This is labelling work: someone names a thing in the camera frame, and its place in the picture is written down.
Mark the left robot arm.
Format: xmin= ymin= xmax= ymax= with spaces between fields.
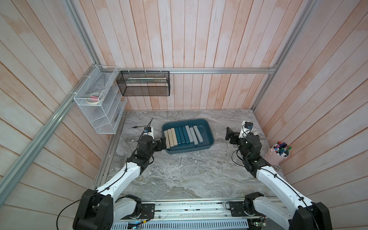
xmin=72 ymin=135 xmax=168 ymax=230

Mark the white wire shelf rack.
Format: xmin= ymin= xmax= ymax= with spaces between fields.
xmin=74 ymin=65 xmax=127 ymax=134

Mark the black mesh basket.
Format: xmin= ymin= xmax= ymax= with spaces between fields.
xmin=116 ymin=71 xmax=171 ymax=97

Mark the tape roll in rack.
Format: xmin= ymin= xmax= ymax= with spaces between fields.
xmin=85 ymin=92 xmax=104 ymax=105

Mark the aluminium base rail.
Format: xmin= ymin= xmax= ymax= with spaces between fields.
xmin=73 ymin=198 xmax=312 ymax=230

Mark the teal plastic storage box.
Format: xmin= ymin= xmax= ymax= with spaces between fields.
xmin=162 ymin=118 xmax=214 ymax=154

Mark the pink pen cup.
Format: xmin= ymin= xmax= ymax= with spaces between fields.
xmin=265 ymin=141 xmax=292 ymax=165

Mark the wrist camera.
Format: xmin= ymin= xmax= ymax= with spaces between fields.
xmin=143 ymin=126 xmax=154 ymax=139
xmin=239 ymin=121 xmax=254 ymax=138

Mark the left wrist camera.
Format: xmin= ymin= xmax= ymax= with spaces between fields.
xmin=143 ymin=126 xmax=154 ymax=139

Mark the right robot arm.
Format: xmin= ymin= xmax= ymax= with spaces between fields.
xmin=225 ymin=122 xmax=333 ymax=230

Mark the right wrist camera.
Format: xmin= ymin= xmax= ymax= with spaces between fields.
xmin=239 ymin=121 xmax=254 ymax=138

